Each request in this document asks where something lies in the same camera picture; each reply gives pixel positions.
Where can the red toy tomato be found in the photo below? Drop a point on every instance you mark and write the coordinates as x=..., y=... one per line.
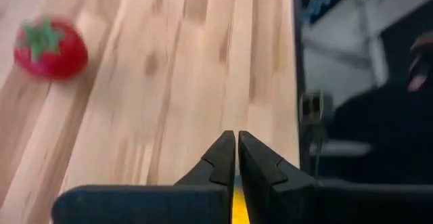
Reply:
x=50, y=51

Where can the person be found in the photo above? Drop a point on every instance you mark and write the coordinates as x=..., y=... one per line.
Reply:
x=419, y=78

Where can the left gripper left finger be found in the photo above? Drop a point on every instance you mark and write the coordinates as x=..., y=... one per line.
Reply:
x=220, y=163

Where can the orange-yellow toy lemon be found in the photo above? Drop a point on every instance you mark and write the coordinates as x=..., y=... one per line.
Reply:
x=240, y=203

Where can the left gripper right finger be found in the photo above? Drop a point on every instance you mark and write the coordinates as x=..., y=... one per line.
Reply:
x=260, y=170

